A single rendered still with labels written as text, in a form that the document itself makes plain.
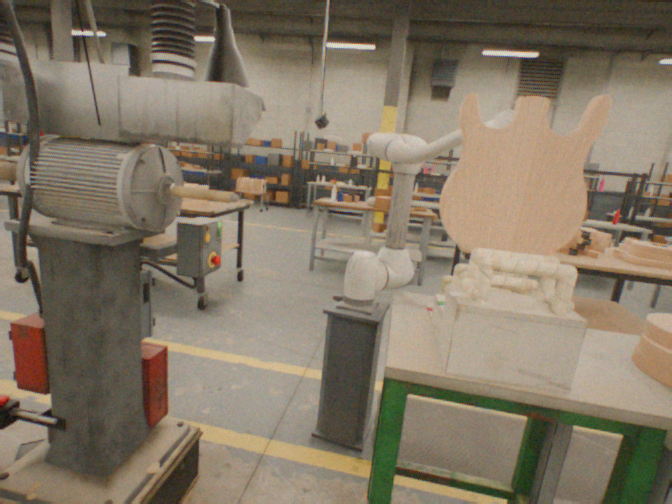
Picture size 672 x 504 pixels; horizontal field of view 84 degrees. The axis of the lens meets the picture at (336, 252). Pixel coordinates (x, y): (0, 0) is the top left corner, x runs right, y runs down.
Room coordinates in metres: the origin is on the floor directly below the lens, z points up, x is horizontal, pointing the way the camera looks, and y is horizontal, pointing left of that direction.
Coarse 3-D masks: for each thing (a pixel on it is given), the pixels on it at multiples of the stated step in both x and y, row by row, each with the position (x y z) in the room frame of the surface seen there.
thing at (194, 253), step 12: (180, 228) 1.31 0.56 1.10; (192, 228) 1.30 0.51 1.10; (204, 228) 1.31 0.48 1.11; (216, 228) 1.40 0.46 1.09; (180, 240) 1.31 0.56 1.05; (192, 240) 1.30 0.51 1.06; (204, 240) 1.31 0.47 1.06; (216, 240) 1.40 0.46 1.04; (180, 252) 1.31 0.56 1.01; (192, 252) 1.30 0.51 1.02; (204, 252) 1.31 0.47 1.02; (216, 252) 1.40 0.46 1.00; (156, 264) 1.31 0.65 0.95; (180, 264) 1.31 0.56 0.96; (192, 264) 1.30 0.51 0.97; (204, 264) 1.32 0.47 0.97; (192, 276) 1.30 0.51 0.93; (192, 288) 1.34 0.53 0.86
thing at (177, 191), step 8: (176, 192) 1.09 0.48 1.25; (184, 192) 1.08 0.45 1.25; (192, 192) 1.08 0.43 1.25; (200, 192) 1.07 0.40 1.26; (208, 192) 1.07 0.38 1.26; (216, 192) 1.07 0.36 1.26; (224, 192) 1.07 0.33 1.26; (232, 192) 1.08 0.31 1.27; (208, 200) 1.08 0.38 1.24; (216, 200) 1.07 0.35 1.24; (224, 200) 1.06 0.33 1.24
